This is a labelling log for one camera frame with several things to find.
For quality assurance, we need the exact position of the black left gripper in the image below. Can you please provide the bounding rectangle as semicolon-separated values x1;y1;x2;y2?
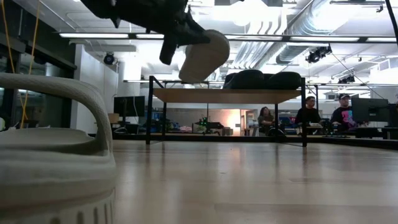
155;4;211;66

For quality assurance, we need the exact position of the grey rubber slide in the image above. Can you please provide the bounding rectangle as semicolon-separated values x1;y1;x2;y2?
0;72;118;224
178;29;231;84

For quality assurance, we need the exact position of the black rubber slide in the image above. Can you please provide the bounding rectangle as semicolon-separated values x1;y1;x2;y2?
266;71;302;90
223;69;267;90

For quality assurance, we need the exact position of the overhead light bar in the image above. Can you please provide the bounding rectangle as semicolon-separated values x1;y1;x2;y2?
58;32;398;44

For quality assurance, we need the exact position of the background robot with green lights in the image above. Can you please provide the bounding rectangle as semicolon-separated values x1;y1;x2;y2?
192;116;224;135

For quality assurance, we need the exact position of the black computer monitor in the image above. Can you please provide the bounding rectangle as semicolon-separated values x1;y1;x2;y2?
113;95;146;118
351;97;390;124

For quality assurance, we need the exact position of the person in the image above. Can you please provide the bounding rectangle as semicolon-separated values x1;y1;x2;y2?
257;106;276;136
294;95;322;125
330;93;358;131

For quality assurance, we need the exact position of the black ceiling spotlight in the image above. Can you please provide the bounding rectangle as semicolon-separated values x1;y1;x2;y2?
305;45;333;64
338;75;356;85

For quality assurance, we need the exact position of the wooden shelf with black frame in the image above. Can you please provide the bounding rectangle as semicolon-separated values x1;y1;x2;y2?
145;75;320;147

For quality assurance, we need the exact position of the black ceiling camera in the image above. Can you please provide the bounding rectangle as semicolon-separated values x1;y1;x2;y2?
103;52;116;66

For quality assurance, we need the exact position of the black metal rig frame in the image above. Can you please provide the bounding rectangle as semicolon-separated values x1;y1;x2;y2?
111;0;398;151

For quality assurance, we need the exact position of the silver ventilation duct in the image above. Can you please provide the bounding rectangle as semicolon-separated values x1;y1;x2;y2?
275;0;352;65

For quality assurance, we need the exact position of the yellow hanging cable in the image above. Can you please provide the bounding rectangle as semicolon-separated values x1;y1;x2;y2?
19;0;42;129
1;0;16;74

